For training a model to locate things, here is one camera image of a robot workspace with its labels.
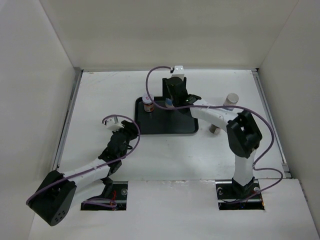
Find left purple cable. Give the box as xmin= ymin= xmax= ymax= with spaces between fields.
xmin=26 ymin=114 xmax=141 ymax=208

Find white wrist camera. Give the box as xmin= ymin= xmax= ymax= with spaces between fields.
xmin=170 ymin=65 xmax=185 ymax=80
xmin=102 ymin=116 xmax=124 ymax=132

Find black plastic tray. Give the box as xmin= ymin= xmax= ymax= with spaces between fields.
xmin=134 ymin=97 xmax=199 ymax=135

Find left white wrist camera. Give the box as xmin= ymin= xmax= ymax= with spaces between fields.
xmin=102 ymin=116 xmax=124 ymax=132

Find purple-label grey-cap shaker bottle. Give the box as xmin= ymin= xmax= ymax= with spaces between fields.
xmin=209 ymin=124 xmax=221 ymax=135

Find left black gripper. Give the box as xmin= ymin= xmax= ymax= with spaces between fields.
xmin=111 ymin=120 xmax=140 ymax=159

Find purple cable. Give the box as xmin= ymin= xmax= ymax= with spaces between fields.
xmin=26 ymin=114 xmax=141 ymax=208
xmin=145 ymin=65 xmax=284 ymax=203

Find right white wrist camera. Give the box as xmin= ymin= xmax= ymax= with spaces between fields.
xmin=170 ymin=65 xmax=185 ymax=80

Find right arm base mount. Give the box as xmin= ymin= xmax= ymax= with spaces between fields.
xmin=215 ymin=178 xmax=265 ymax=211

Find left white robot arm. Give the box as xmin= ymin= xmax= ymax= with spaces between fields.
xmin=26 ymin=120 xmax=141 ymax=227

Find small dark sauce jar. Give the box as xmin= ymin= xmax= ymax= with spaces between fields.
xmin=142 ymin=93 xmax=155 ymax=113

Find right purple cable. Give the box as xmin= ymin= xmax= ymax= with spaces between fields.
xmin=145 ymin=65 xmax=284 ymax=203

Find blue-label grey-cap shaker bottle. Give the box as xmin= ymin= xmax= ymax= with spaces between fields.
xmin=223 ymin=92 xmax=239 ymax=111

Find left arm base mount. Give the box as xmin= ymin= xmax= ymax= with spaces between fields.
xmin=80 ymin=177 xmax=129 ymax=211

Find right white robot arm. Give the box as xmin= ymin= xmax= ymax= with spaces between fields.
xmin=162 ymin=76 xmax=262 ymax=200

